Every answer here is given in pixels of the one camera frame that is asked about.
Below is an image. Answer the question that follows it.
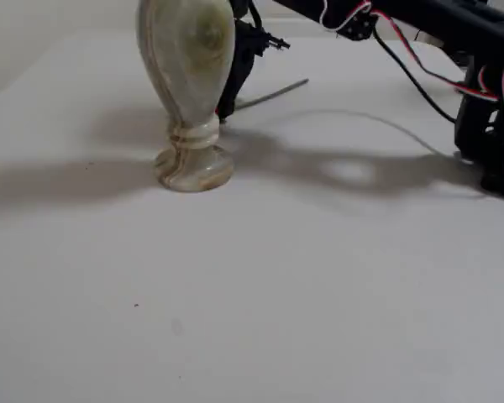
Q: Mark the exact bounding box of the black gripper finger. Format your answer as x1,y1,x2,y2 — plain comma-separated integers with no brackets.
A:
215,53,256,124

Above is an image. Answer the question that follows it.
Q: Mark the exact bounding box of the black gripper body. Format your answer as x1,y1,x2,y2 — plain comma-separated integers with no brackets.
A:
233,17,291,60

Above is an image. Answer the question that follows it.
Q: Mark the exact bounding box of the red artificial rose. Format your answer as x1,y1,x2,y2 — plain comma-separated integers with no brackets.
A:
234,78,310,112

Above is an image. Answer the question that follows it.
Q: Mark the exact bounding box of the marbled onyx stone vase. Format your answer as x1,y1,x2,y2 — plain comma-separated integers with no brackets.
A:
135,0,237,193

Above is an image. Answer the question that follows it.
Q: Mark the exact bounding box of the thin black cable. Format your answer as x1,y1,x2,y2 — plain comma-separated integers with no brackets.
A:
372,32,459,124

